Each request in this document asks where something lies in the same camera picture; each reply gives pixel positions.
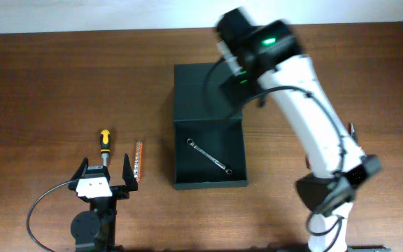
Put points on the black open gift box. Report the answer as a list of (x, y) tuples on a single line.
[(199, 114)]

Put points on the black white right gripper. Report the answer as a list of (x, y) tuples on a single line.
[(237, 91)]

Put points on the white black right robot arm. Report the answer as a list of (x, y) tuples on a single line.
[(272, 60)]

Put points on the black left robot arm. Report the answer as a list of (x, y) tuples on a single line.
[(95, 229)]

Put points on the orange socket bit rail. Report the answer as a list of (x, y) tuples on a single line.
[(137, 160)]

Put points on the chrome double ring wrench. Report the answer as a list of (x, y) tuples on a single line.
[(191, 143)]

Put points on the yellow black screwdriver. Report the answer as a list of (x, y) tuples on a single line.
[(105, 144)]

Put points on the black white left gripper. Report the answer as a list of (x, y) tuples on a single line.
[(121, 191)]

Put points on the black orange long-nose pliers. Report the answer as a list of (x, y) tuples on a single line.
[(353, 134)]

